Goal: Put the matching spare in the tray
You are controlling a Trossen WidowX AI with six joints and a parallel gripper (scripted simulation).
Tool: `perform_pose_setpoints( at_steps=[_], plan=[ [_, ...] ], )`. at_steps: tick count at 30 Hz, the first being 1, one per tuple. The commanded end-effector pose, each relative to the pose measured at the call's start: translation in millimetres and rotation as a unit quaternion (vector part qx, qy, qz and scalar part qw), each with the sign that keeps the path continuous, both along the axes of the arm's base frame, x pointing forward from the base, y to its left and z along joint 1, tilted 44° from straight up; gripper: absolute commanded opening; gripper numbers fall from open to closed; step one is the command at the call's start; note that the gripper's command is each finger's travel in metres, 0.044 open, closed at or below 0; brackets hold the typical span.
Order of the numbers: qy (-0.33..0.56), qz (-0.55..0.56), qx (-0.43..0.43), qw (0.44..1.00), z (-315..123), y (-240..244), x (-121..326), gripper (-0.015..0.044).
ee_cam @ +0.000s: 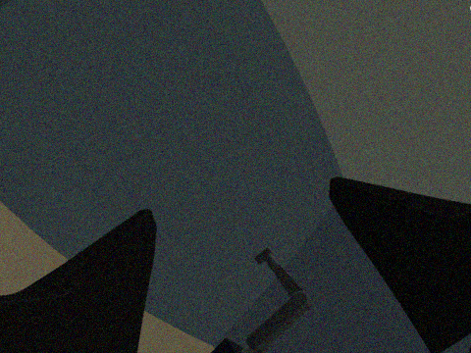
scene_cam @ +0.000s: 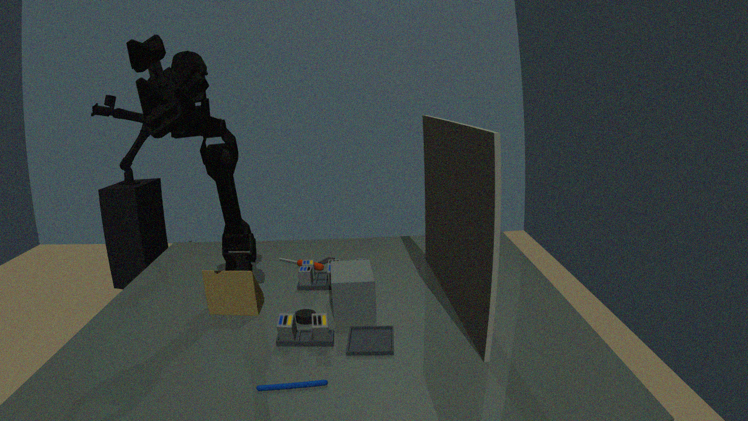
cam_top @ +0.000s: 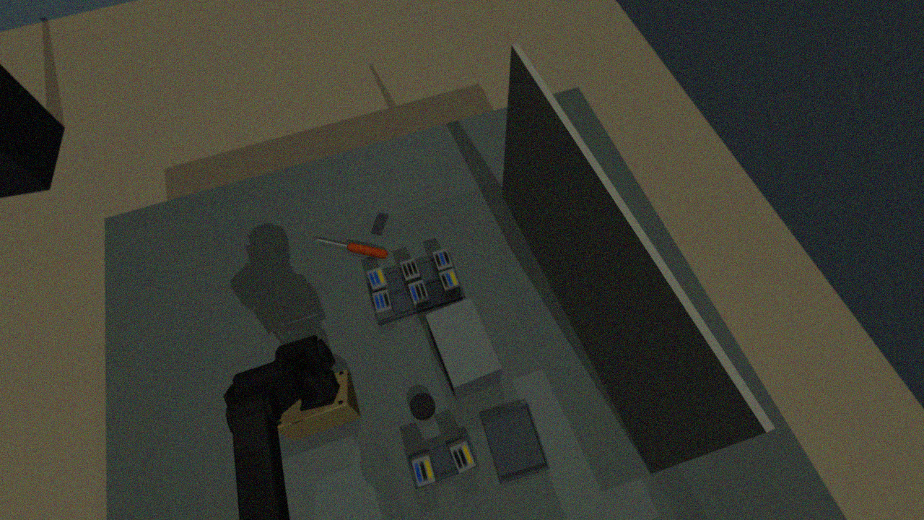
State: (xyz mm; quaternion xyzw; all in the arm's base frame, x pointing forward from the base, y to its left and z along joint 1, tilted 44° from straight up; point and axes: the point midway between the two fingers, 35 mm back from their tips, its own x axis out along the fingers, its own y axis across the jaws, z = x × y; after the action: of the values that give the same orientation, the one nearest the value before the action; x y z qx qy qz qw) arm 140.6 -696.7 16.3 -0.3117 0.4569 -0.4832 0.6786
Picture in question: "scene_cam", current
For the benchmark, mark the blue rod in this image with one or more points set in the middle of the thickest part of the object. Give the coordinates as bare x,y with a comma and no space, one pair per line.
292,385

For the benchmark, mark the orange-handled screwdriver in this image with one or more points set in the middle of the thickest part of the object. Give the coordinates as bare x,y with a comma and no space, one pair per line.
317,266

